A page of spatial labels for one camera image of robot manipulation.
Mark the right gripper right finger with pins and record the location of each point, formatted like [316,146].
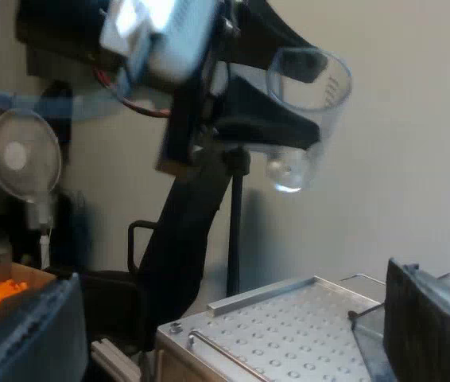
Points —
[427,334]

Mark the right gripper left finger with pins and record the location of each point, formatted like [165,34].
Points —
[38,342]

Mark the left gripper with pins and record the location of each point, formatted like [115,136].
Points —
[187,127]

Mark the clear measuring glass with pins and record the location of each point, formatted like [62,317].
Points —
[324,95]

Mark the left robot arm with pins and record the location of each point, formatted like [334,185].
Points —
[181,246]

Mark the steel espresso machine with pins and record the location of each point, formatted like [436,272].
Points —
[280,334]

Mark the clear bean box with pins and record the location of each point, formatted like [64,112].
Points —
[368,344]

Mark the black chair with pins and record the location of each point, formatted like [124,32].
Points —
[109,298]

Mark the black tripod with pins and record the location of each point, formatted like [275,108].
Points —
[235,231]

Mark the white fan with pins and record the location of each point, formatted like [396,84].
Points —
[24,155]

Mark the aluminium rail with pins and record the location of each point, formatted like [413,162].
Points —
[113,360]

